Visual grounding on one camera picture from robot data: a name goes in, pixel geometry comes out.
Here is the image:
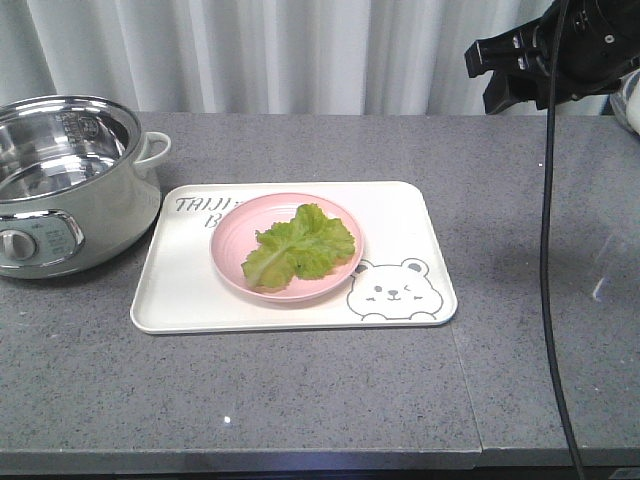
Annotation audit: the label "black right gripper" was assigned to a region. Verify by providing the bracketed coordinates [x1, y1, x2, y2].
[464, 14, 620, 114]

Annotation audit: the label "cream bear serving tray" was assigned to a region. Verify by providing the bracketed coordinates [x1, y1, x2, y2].
[130, 181, 457, 334]

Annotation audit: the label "green lettuce leaf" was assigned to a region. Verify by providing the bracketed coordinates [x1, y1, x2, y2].
[242, 203, 356, 290]

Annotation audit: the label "pink round plate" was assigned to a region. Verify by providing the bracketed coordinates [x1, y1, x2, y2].
[211, 193, 364, 302]

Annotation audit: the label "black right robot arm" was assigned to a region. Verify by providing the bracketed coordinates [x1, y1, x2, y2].
[465, 1, 639, 115]

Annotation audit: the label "white pleated curtain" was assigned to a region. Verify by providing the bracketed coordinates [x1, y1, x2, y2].
[0, 0, 640, 118]

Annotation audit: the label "pale green electric cooking pot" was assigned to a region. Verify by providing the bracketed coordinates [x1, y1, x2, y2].
[1, 95, 172, 279]

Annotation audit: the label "black cable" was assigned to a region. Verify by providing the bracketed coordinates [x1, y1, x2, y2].
[538, 0, 587, 480]

